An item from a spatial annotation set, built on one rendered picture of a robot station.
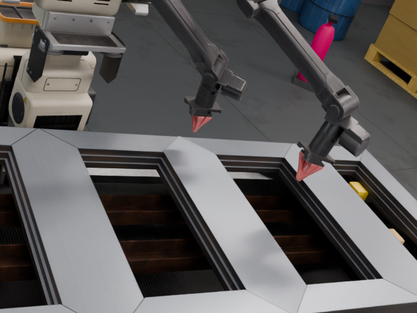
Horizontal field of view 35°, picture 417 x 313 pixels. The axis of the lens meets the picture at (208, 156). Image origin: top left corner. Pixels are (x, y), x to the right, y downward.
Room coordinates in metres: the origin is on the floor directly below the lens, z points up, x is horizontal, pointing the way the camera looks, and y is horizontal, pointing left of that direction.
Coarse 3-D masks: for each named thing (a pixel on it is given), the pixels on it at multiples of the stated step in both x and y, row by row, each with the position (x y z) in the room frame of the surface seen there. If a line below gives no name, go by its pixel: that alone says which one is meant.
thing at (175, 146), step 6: (174, 144) 1.75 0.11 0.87; (180, 144) 1.76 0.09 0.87; (186, 144) 1.78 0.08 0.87; (192, 144) 1.79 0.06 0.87; (168, 150) 1.70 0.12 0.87; (174, 150) 1.72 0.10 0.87; (180, 150) 1.73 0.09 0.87; (186, 150) 1.74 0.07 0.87; (192, 150) 1.76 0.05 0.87; (198, 150) 1.77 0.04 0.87; (204, 150) 1.78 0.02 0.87
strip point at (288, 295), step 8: (264, 288) 1.26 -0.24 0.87; (272, 288) 1.27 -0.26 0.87; (280, 288) 1.28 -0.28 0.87; (288, 288) 1.29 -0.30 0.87; (296, 288) 1.30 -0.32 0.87; (304, 288) 1.32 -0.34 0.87; (264, 296) 1.23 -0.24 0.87; (272, 296) 1.24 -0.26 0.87; (280, 296) 1.25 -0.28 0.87; (288, 296) 1.26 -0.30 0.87; (296, 296) 1.27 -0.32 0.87; (280, 304) 1.22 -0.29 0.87; (288, 304) 1.23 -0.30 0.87; (296, 304) 1.24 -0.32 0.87; (296, 312) 1.22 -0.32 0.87
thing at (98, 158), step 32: (0, 160) 1.40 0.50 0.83; (96, 160) 1.56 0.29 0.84; (128, 160) 1.62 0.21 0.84; (160, 160) 1.67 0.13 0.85; (224, 160) 1.81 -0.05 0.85; (256, 160) 1.88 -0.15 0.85; (384, 192) 2.01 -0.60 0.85; (32, 224) 1.19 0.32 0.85; (192, 224) 1.45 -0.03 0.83; (320, 224) 1.70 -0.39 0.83; (416, 224) 1.87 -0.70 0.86; (32, 256) 1.11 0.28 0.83; (224, 256) 1.33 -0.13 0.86; (352, 256) 1.58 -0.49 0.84; (224, 288) 1.27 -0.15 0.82
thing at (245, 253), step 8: (224, 248) 1.35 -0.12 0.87; (232, 248) 1.36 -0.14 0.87; (240, 248) 1.37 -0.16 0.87; (248, 248) 1.39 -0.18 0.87; (256, 248) 1.40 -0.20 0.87; (264, 248) 1.41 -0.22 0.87; (272, 248) 1.43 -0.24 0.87; (280, 248) 1.44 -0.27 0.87; (232, 256) 1.33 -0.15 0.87; (240, 256) 1.34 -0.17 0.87; (248, 256) 1.35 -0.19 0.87; (256, 256) 1.37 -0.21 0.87; (264, 256) 1.38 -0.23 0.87; (272, 256) 1.39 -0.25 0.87; (280, 256) 1.40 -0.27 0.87; (232, 264) 1.30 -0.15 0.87; (240, 264) 1.31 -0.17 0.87; (248, 264) 1.32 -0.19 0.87; (256, 264) 1.34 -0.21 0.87
